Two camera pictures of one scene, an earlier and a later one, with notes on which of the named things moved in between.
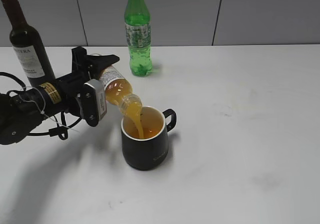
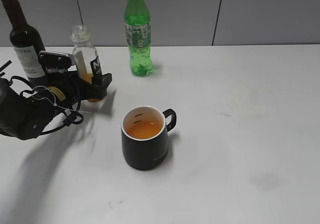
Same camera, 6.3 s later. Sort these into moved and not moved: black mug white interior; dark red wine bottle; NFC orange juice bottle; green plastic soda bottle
Moved: NFC orange juice bottle
Not moved: green plastic soda bottle; black mug white interior; dark red wine bottle
